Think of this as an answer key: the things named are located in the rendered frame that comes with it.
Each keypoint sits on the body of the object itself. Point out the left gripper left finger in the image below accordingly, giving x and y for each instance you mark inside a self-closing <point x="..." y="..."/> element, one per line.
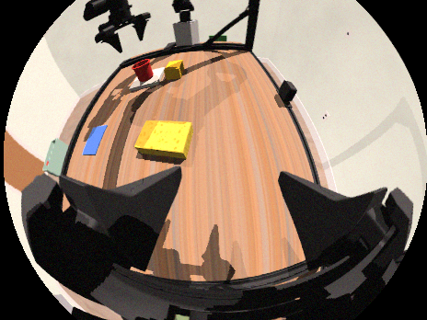
<point x="131" y="215"/>

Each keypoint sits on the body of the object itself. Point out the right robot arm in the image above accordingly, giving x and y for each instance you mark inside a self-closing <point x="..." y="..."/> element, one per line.
<point x="95" y="8"/>

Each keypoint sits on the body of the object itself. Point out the dark red cup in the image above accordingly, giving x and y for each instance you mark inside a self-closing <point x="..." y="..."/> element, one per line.
<point x="145" y="72"/>

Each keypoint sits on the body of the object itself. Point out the white tiled backsplash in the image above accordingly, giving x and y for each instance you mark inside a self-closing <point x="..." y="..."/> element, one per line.
<point x="64" y="303"/>

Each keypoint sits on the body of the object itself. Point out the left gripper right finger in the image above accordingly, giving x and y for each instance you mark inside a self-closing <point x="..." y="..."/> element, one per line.
<point x="323" y="218"/>

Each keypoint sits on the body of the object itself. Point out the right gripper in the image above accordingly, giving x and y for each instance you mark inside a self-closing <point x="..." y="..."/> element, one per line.
<point x="119" y="14"/>

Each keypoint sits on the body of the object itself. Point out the blue flat rectangle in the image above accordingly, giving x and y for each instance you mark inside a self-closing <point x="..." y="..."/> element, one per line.
<point x="94" y="140"/>

